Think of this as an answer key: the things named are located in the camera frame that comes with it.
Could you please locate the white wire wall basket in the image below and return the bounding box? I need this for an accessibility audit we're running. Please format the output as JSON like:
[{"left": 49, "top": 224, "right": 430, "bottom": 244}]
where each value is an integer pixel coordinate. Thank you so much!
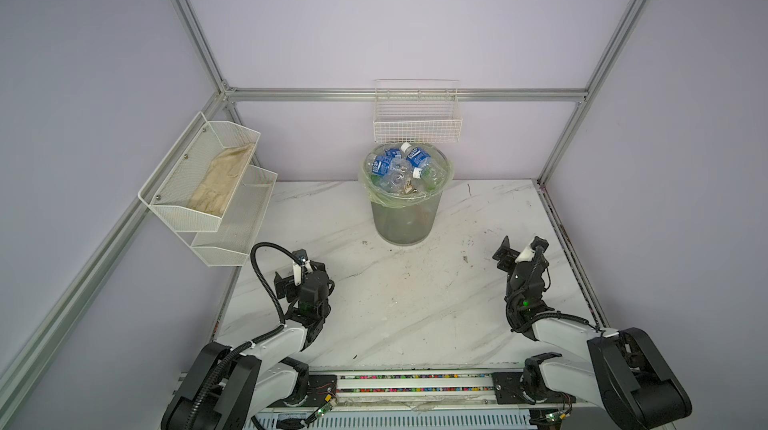
[{"left": 373, "top": 79, "right": 463, "bottom": 144}]

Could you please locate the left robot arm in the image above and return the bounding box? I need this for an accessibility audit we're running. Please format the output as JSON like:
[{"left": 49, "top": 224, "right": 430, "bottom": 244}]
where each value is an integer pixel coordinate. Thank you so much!
[{"left": 160, "top": 261, "right": 335, "bottom": 429}]

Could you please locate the blue label water bottle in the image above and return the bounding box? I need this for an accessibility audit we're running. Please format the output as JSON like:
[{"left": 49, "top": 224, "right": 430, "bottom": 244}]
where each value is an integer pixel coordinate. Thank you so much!
[{"left": 384, "top": 147, "right": 403, "bottom": 163}]

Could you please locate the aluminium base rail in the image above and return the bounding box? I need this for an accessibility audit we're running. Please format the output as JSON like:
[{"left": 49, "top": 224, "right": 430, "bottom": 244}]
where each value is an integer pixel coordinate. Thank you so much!
[{"left": 157, "top": 365, "right": 676, "bottom": 430}]

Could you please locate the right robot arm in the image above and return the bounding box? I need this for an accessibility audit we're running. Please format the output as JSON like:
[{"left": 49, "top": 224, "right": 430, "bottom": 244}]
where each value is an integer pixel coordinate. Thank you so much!
[{"left": 492, "top": 236, "right": 693, "bottom": 429}]

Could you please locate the clear purple label bottle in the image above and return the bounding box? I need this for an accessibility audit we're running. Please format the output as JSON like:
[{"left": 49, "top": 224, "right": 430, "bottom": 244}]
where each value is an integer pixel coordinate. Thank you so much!
[{"left": 377, "top": 160, "right": 413, "bottom": 195}]

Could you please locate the green bin liner bag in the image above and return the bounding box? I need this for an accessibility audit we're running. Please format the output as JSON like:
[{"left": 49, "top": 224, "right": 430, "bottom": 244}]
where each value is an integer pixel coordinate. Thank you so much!
[{"left": 358, "top": 142, "right": 454, "bottom": 209}]

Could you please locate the upper white mesh shelf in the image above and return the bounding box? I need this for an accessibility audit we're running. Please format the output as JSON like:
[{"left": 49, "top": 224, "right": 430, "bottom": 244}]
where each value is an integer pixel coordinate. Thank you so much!
[{"left": 138, "top": 113, "right": 260, "bottom": 233}]

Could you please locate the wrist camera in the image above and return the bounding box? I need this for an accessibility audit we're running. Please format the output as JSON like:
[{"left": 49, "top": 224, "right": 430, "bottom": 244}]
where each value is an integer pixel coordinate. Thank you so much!
[
  {"left": 292, "top": 249, "right": 313, "bottom": 287},
  {"left": 515, "top": 236, "right": 549, "bottom": 263}
]

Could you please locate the Pocari Sweat bottle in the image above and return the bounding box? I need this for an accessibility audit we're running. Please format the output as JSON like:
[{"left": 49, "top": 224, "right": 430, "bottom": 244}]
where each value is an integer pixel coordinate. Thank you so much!
[{"left": 400, "top": 142, "right": 444, "bottom": 188}]

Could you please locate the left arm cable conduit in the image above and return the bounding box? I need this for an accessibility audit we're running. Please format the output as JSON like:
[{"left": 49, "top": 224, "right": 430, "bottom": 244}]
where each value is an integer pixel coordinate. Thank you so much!
[{"left": 182, "top": 242, "right": 301, "bottom": 430}]

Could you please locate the lower white mesh shelf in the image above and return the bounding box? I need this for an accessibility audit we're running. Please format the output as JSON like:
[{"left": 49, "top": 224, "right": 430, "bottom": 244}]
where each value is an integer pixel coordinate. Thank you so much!
[{"left": 191, "top": 165, "right": 277, "bottom": 267}]

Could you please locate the white mesh shelf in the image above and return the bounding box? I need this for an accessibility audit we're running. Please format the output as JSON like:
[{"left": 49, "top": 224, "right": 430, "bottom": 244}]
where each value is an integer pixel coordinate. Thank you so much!
[
  {"left": 138, "top": 113, "right": 260, "bottom": 233},
  {"left": 191, "top": 165, "right": 277, "bottom": 267}
]

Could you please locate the mesh waste bin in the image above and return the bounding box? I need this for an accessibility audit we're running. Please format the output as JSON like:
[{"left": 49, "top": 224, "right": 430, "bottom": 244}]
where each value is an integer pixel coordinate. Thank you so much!
[{"left": 361, "top": 141, "right": 452, "bottom": 246}]

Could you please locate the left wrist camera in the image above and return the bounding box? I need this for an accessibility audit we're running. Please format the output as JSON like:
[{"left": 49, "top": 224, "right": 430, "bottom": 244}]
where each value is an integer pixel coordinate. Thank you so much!
[{"left": 292, "top": 249, "right": 313, "bottom": 287}]

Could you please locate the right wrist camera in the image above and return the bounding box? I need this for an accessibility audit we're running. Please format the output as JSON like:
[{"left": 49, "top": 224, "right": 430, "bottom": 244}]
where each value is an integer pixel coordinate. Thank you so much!
[{"left": 515, "top": 236, "right": 549, "bottom": 263}]

